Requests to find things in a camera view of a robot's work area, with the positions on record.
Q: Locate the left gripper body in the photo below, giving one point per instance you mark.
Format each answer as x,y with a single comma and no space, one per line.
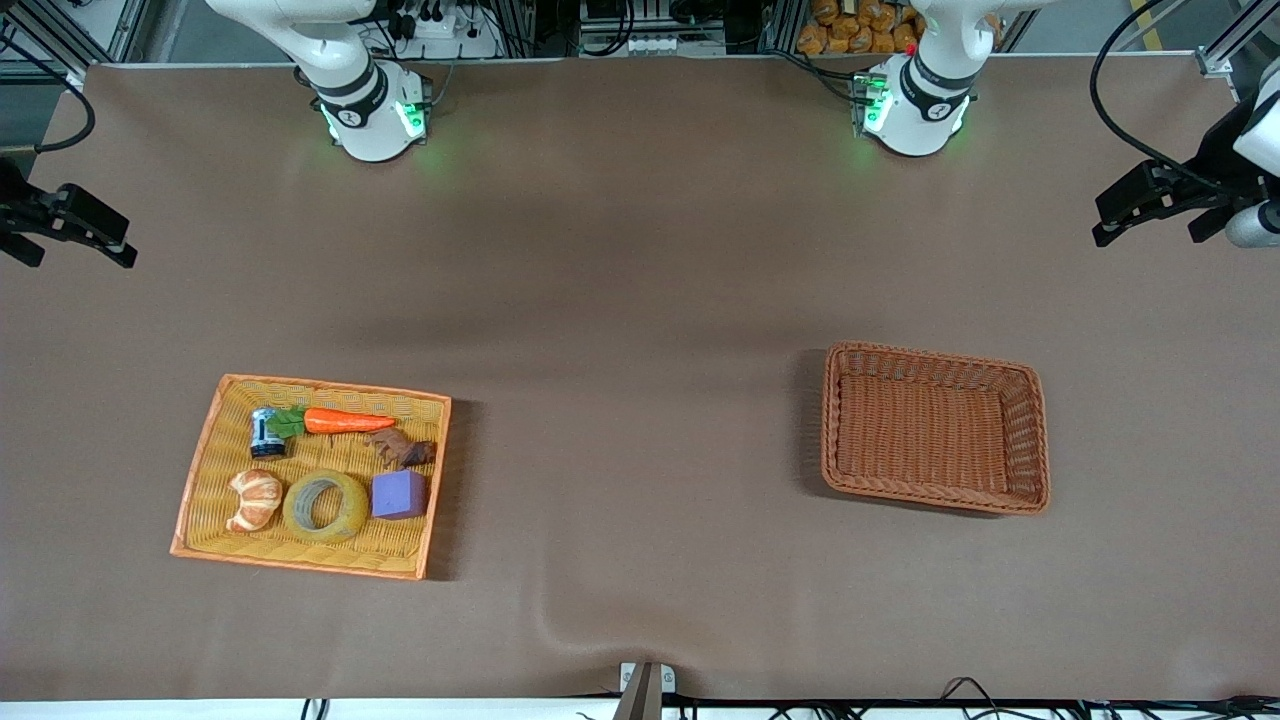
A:
1207,170

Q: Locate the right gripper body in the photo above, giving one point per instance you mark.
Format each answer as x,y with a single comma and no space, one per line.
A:
14,210

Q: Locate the yellow clear tape roll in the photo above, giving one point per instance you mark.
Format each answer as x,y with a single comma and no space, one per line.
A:
345,520

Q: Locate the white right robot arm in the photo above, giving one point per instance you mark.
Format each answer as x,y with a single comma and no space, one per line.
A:
370,120

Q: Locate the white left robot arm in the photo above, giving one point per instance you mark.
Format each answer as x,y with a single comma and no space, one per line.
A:
915,115

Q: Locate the blue and white can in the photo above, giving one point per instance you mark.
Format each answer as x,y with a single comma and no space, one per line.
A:
264,435

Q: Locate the toy croissant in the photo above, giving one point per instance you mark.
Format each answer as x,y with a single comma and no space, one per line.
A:
255,498

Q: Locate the brown wicker basket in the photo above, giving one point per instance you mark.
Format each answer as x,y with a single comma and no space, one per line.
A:
930,430

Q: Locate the orange toy carrot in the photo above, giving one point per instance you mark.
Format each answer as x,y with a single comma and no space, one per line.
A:
345,421

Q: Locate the orange-rimmed yellow wicker tray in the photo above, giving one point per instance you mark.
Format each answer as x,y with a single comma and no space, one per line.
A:
320,460

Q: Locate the bag of orange snacks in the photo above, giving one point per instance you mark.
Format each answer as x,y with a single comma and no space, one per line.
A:
850,35

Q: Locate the brown toy animal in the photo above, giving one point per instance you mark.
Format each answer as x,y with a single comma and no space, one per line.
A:
405,450

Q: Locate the purple cube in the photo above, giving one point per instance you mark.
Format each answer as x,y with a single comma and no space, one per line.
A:
398,496

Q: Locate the white power strip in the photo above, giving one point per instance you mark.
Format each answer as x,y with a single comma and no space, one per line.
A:
450,40

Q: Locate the aluminium frame profile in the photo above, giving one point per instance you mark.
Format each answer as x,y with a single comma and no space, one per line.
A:
1225,45

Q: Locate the metal table bracket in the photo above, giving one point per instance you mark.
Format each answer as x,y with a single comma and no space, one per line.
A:
648,685

